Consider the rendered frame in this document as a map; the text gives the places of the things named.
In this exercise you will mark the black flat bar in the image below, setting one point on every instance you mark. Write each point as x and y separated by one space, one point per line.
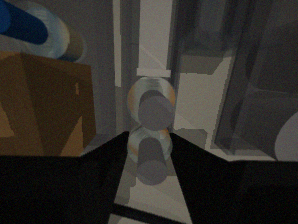
140 216

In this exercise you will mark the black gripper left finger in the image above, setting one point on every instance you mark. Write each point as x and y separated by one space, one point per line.
90 181

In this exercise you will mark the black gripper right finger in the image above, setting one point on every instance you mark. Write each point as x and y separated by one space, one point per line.
214 189

